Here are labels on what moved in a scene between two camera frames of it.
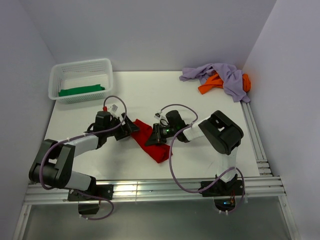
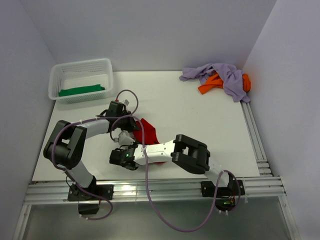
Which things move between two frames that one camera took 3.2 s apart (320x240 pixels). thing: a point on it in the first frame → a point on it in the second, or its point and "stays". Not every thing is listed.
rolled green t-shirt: x=81 y=89 stays
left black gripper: x=125 y=129 stays
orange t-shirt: x=216 y=81 stays
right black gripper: x=156 y=138 → x=127 y=148
